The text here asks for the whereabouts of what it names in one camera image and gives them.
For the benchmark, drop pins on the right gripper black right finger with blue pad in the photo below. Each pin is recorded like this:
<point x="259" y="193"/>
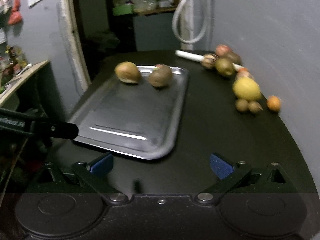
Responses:
<point x="229" y="176"/>

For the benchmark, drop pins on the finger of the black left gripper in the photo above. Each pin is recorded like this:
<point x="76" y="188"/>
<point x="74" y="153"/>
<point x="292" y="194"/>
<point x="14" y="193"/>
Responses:
<point x="55" y="129"/>

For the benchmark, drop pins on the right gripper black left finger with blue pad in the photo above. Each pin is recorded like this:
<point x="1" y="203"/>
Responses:
<point x="93" y="175"/>

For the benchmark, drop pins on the small brown kiwi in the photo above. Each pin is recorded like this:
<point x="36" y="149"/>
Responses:
<point x="241" y="105"/>

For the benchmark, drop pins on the yellow lemon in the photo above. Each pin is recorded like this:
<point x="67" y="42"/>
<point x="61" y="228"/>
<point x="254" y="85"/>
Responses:
<point x="246" y="88"/>

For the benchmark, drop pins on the brown oval mango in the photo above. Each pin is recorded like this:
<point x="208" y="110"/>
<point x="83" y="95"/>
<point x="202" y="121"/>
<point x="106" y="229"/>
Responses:
<point x="127" y="72"/>

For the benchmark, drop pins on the large striped pepino melon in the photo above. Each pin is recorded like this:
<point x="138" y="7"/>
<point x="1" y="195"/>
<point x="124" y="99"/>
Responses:
<point x="242" y="74"/>

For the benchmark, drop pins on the small orange red tangerine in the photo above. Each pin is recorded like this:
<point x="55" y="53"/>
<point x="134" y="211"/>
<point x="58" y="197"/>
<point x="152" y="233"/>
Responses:
<point x="243" y="69"/>

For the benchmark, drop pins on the green brown pear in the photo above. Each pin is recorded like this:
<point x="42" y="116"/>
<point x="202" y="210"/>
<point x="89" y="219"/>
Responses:
<point x="224" y="67"/>

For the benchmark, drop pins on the small striped pepino melon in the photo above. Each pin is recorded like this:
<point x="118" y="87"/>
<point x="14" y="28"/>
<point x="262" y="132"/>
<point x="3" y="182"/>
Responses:
<point x="209" y="61"/>

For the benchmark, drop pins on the brown round fruit with sticker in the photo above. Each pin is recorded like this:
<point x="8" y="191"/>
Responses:
<point x="161" y="76"/>

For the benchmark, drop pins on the wooden side counter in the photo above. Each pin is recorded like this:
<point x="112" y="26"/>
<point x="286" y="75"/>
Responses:
<point x="14" y="84"/>

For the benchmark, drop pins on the bottles on counter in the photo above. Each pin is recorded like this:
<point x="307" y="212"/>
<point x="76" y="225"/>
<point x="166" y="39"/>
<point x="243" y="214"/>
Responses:
<point x="12" y="64"/>

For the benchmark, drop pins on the small brown fruit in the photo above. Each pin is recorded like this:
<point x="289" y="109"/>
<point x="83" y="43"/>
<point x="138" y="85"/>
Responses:
<point x="254" y="107"/>

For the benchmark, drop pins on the silver metal tray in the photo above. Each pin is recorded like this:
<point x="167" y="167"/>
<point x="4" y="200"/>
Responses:
<point x="134" y="120"/>

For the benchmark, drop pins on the red plastic bag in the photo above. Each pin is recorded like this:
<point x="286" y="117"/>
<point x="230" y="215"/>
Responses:
<point x="15" y="15"/>

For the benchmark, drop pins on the brown kiwi at back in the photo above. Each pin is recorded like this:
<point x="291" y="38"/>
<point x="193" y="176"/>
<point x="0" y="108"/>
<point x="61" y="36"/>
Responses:
<point x="233" y="57"/>

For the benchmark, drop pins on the white plastic tube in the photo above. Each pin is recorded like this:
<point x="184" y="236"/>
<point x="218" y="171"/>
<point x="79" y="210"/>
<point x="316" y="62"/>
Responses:
<point x="189" y="56"/>

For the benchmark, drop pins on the red apple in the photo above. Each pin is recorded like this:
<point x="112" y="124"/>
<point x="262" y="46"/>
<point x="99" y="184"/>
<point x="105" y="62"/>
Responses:
<point x="222" y="49"/>

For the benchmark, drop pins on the green box on shelf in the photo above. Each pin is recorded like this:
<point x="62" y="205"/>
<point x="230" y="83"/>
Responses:
<point x="123" y="9"/>

